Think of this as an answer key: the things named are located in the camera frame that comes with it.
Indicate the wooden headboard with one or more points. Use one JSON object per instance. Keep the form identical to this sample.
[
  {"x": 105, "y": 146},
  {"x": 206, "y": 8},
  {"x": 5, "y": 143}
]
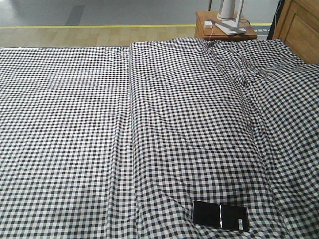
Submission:
[{"x": 298, "y": 27}]

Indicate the black foldable smartphone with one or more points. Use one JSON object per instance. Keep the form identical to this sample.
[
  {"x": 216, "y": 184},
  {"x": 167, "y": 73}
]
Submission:
[{"x": 227, "y": 217}]

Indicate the wooden nightstand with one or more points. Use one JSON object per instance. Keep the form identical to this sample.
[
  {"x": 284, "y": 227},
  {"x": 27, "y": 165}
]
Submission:
[{"x": 209, "y": 34}]

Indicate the black white checkered bedsheet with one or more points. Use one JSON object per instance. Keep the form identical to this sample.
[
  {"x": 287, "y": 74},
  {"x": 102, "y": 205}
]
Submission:
[{"x": 118, "y": 142}]

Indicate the white charger adapter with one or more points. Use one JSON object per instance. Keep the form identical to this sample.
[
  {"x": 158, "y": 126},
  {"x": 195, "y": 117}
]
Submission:
[{"x": 208, "y": 24}]

